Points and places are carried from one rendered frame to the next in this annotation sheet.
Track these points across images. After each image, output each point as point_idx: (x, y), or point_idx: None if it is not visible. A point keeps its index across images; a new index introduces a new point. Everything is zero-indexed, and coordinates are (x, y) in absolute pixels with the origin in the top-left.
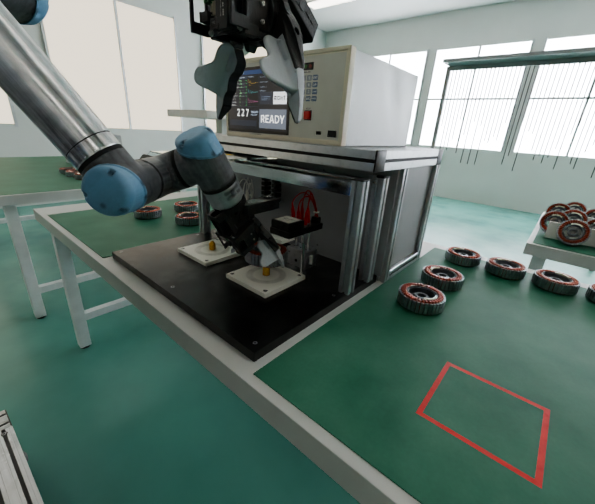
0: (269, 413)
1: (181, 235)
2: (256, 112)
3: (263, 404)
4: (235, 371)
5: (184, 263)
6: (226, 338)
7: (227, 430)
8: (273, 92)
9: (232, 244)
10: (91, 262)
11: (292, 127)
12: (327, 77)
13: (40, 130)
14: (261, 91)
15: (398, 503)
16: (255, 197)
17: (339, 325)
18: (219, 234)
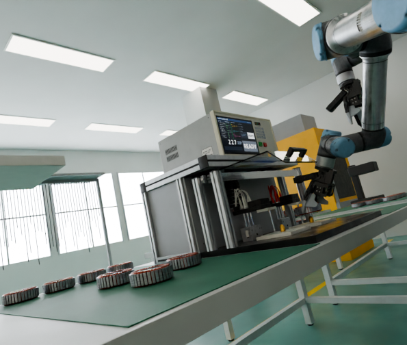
0: (399, 217)
1: (234, 255)
2: (241, 142)
3: (397, 215)
4: (390, 213)
5: (312, 229)
6: (375, 215)
7: None
8: (247, 132)
9: (331, 189)
10: (322, 255)
11: (260, 150)
12: (266, 129)
13: (384, 109)
14: (240, 131)
15: None
16: (214, 214)
17: None
18: (330, 185)
